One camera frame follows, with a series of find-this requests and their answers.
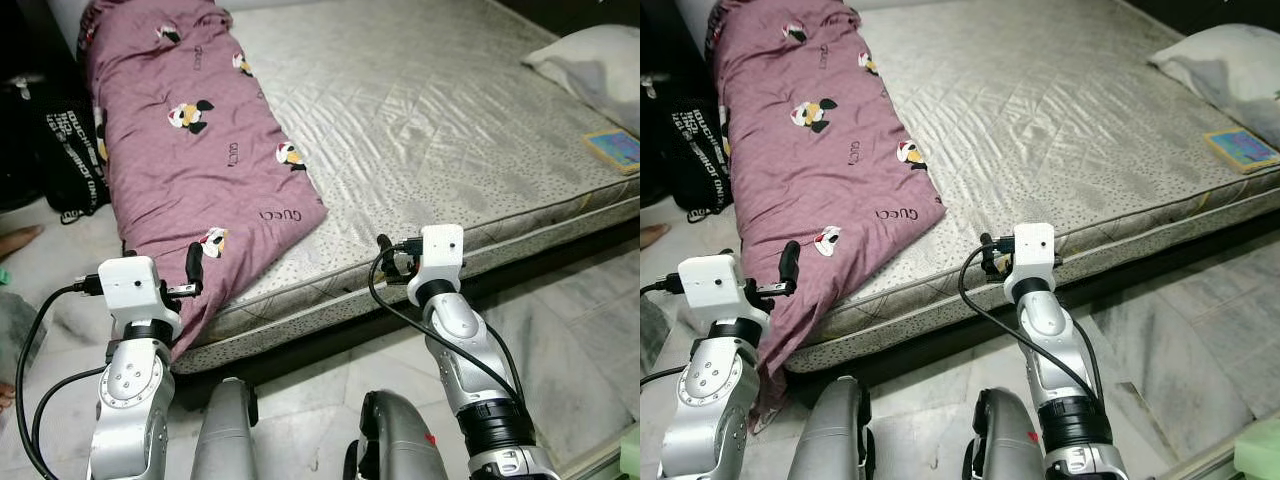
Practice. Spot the purple cartoon print blanket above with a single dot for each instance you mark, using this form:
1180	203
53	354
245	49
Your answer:
180	170
800	170

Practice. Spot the colourful children's book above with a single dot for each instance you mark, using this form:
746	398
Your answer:
615	150
1243	150

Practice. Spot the white pillow green tree print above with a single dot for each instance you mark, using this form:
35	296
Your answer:
590	60
1220	60

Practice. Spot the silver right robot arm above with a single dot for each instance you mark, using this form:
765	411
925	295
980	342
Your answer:
1045	330
455	330

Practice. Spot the person's bare leg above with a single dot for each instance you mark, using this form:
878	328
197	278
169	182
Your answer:
652	236
20	242

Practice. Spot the grey patterned mattress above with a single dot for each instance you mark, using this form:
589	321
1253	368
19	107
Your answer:
420	110
1050	110

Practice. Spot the black bag white lettering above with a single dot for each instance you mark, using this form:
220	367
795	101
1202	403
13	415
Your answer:
700	150
75	150

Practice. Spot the grey robot left leg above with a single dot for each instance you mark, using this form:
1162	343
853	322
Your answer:
830	440
225	440

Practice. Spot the grey robot leg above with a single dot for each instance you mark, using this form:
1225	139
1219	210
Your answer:
1005	450
225	440
830	440
400	450

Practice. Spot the grey robot right leg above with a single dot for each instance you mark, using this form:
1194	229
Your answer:
1005	450
400	450

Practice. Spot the pale green plastic box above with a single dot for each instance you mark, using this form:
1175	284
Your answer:
632	455
1258	450

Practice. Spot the black tufted headboard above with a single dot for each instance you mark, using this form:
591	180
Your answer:
570	12
1200	10

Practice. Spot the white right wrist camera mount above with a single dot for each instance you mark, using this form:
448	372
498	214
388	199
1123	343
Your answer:
1035	250
440	250

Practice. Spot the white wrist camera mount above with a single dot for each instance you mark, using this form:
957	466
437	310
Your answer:
130	285
715	285
440	250
1035	250

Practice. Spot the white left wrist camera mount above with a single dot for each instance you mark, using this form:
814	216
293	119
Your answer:
715	285
130	285

